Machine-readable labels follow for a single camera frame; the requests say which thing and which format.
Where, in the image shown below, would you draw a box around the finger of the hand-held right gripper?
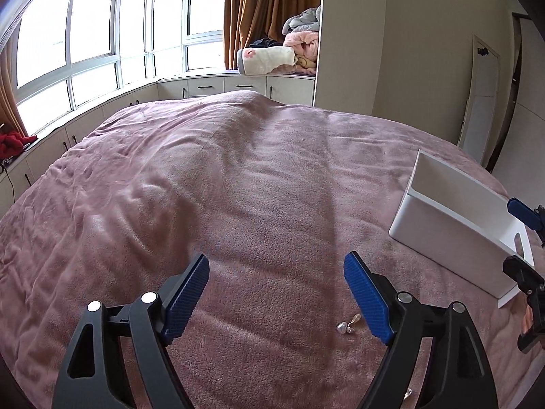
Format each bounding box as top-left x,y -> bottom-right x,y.
502,256 -> 545,354
507,198 -> 545,245

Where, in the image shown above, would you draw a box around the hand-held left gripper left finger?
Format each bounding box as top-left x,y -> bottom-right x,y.
51,253 -> 210,409

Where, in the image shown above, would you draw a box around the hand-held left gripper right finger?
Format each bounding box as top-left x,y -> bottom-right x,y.
343,251 -> 499,409

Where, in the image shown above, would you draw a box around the pearl earring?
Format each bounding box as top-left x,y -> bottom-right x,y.
336,314 -> 362,336

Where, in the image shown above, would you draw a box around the white rectangular box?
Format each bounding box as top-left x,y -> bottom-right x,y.
388,149 -> 535,309

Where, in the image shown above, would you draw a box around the pink fleece blanket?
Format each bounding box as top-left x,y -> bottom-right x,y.
0,90 -> 545,409

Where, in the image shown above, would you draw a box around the white leaning board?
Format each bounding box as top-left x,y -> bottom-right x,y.
457,34 -> 501,155

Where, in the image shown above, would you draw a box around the white window seat cabinets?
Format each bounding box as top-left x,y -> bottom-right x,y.
0,72 -> 316,205

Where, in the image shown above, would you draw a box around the red cloth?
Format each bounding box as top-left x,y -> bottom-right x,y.
0,132 -> 38,159

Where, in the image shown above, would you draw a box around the yellow cloth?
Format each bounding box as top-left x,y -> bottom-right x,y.
293,55 -> 318,76

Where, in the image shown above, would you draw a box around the white tall wardrobe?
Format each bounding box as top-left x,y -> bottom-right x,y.
313,0 -> 386,117

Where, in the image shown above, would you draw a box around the pink folded quilt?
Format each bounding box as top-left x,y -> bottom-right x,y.
283,31 -> 320,63

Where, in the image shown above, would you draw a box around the brown curtain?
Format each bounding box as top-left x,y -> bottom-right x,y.
223,0 -> 323,71
0,37 -> 29,138

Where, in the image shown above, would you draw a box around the large bay window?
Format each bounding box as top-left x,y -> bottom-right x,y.
7,0 -> 227,138

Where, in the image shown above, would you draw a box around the grey bundled cloth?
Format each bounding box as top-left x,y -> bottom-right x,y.
282,6 -> 321,35

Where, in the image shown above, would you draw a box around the dark door frame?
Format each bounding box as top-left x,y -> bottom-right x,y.
485,12 -> 545,172

